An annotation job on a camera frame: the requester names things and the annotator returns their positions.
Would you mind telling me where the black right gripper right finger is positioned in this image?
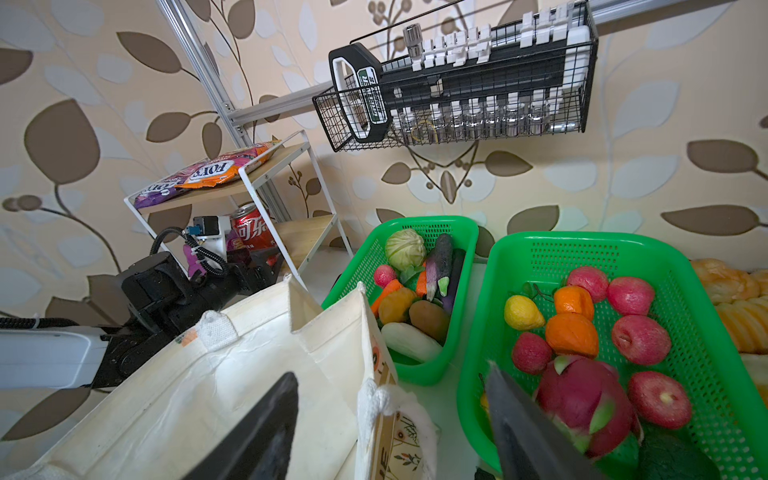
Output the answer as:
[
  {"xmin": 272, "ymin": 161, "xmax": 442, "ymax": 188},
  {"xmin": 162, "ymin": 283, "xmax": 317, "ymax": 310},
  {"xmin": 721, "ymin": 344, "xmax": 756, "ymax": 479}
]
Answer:
[{"xmin": 485, "ymin": 363, "xmax": 604, "ymax": 480}]

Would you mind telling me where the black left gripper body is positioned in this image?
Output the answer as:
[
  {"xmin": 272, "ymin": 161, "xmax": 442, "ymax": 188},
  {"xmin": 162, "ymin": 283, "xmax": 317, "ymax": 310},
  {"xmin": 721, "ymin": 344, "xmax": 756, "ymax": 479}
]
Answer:
[{"xmin": 91, "ymin": 227, "xmax": 282, "ymax": 387}]

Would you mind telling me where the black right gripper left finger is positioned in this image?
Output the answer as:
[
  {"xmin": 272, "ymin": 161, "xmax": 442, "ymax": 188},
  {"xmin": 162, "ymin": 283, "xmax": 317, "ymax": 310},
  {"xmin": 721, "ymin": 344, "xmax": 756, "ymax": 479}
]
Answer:
[{"xmin": 186, "ymin": 372, "xmax": 299, "ymax": 479}]

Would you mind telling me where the cream floral tote bag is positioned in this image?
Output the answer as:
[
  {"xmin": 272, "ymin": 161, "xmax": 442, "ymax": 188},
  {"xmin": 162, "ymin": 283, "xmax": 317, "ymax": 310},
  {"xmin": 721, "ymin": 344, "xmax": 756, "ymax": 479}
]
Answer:
[{"xmin": 19, "ymin": 279, "xmax": 438, "ymax": 479}]

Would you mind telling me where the red cola can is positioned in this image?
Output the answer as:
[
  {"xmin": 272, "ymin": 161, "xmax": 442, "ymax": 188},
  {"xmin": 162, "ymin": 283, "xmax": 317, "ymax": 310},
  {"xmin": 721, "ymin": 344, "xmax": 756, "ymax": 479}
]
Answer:
[{"xmin": 230, "ymin": 203, "xmax": 276, "ymax": 250}]

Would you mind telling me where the orange fox's candy bag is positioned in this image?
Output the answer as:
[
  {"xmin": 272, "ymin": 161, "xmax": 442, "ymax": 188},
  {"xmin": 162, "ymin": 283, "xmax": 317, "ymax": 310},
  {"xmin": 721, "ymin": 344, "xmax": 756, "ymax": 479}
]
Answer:
[{"xmin": 177, "ymin": 141, "xmax": 277, "ymax": 190}]

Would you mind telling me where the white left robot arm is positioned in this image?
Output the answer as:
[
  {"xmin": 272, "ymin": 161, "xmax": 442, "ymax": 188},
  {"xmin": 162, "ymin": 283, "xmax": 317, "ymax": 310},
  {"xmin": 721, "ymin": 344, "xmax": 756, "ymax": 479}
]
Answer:
[{"xmin": 1, "ymin": 235, "xmax": 284, "ymax": 389}]

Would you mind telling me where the pink dragon fruit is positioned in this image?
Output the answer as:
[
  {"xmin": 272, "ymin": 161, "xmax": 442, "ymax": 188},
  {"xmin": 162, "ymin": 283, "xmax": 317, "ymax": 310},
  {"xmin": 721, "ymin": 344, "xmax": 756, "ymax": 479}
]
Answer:
[{"xmin": 534, "ymin": 355, "xmax": 644, "ymax": 461}]

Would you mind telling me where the purple fox's candy bag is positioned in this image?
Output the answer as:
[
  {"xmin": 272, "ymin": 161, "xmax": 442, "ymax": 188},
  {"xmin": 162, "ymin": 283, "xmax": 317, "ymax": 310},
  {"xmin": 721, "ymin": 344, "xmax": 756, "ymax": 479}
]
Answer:
[{"xmin": 133, "ymin": 171, "xmax": 191, "ymax": 209}]

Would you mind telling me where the orange tangerine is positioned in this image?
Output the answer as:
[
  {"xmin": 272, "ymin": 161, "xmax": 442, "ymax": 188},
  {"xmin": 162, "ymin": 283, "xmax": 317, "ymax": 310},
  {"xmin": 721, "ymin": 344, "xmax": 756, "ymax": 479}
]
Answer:
[{"xmin": 545, "ymin": 313, "xmax": 599, "ymax": 359}]

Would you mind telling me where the yellow lemon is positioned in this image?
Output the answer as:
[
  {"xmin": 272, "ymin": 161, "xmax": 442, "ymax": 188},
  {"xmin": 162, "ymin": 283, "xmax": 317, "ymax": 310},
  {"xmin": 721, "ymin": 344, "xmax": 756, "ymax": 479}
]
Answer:
[{"xmin": 503, "ymin": 295, "xmax": 546, "ymax": 331}]

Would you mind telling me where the red apple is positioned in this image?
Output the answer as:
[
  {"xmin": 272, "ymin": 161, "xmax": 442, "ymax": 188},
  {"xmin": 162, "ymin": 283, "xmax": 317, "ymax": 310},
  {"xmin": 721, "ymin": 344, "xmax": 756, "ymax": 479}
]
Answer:
[{"xmin": 611, "ymin": 315, "xmax": 672, "ymax": 366}]

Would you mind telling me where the brown kiwi potato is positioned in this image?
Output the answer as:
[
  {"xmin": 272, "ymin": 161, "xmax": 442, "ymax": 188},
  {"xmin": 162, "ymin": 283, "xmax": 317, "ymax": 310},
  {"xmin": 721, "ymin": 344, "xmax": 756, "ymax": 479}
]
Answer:
[{"xmin": 409, "ymin": 300, "xmax": 450, "ymax": 345}]

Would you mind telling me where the white cucumber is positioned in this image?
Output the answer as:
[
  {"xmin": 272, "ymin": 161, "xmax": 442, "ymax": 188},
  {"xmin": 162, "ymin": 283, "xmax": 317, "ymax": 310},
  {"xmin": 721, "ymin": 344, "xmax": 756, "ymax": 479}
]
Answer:
[{"xmin": 381, "ymin": 323, "xmax": 442, "ymax": 363}]

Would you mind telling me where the white wooden shelf rack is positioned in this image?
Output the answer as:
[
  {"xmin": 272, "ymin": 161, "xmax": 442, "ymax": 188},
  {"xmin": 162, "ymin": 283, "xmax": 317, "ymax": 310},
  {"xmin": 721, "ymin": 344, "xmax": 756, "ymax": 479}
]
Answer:
[{"xmin": 123, "ymin": 130, "xmax": 354, "ymax": 288}]

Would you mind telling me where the yellow potato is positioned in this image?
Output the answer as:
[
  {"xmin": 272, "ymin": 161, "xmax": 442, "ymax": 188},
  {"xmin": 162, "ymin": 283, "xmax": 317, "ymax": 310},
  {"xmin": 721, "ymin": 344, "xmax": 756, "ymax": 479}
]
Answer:
[{"xmin": 378, "ymin": 287, "xmax": 420, "ymax": 325}]

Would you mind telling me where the purple eggplant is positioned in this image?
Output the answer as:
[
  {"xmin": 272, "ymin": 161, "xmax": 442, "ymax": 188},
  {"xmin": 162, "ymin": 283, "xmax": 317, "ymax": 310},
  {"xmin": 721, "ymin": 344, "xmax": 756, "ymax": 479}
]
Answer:
[{"xmin": 425, "ymin": 234, "xmax": 466, "ymax": 315}]

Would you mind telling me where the green vegetable basket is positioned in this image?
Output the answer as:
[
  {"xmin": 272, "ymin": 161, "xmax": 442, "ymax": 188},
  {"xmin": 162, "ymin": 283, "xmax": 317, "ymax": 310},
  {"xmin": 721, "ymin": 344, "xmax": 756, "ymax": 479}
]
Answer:
[{"xmin": 321, "ymin": 215, "xmax": 480, "ymax": 387}]

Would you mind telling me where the green fruit basket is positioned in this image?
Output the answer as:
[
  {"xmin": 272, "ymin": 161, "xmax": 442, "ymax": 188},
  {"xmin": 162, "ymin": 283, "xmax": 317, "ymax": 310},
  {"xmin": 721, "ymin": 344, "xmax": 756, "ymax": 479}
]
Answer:
[{"xmin": 457, "ymin": 232, "xmax": 767, "ymax": 479}]

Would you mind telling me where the orange carrot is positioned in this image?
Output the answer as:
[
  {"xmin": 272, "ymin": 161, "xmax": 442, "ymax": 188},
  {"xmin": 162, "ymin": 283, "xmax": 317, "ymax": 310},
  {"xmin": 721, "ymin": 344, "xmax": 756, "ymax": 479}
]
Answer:
[{"xmin": 372, "ymin": 279, "xmax": 403, "ymax": 318}]

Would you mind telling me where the green cabbage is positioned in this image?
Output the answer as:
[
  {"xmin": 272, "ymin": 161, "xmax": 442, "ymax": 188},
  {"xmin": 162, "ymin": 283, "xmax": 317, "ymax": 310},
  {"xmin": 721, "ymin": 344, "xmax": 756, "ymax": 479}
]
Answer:
[{"xmin": 385, "ymin": 229, "xmax": 427, "ymax": 271}]

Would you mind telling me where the bread tray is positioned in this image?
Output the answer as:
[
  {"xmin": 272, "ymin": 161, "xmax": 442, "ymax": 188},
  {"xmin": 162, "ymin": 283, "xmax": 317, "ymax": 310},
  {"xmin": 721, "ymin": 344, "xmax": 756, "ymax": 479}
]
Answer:
[{"xmin": 691, "ymin": 259, "xmax": 767, "ymax": 403}]

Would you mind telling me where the black white tool set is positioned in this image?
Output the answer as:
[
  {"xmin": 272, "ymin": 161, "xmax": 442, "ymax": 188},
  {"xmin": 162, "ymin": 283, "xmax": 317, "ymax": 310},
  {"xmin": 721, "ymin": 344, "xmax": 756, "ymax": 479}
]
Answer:
[{"xmin": 328, "ymin": 2, "xmax": 592, "ymax": 144}]

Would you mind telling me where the black wire wall basket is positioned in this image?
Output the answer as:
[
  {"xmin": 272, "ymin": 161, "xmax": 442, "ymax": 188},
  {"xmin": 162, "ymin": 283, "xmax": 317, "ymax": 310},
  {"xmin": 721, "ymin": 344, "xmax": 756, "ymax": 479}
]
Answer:
[{"xmin": 311, "ymin": 0, "xmax": 600, "ymax": 153}]

